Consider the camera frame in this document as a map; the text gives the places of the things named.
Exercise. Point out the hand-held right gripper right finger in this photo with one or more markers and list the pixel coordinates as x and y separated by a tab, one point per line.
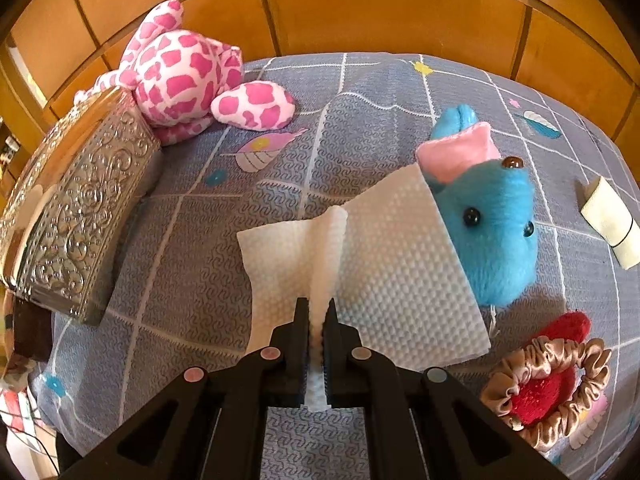
331	340

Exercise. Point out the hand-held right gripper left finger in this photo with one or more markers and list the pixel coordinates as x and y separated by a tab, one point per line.
301	340

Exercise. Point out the white paper towel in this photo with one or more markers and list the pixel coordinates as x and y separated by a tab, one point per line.
390	285

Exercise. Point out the blue plush toy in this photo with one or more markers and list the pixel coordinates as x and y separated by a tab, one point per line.
490	240

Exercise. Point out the pink satin scrunchie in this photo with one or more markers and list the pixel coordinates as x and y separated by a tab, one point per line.
540	365

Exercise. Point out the cream bandage roll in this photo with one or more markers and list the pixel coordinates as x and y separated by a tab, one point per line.
610	220

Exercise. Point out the red plush heart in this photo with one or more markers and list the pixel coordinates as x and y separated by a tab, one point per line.
565	330

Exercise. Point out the silver embossed tissue box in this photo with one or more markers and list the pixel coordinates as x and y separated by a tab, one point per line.
85	210

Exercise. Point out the pink spotted plush toy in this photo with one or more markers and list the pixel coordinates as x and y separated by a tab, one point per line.
175	75

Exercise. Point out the wooden wardrobe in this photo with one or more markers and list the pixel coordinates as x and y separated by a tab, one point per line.
350	5

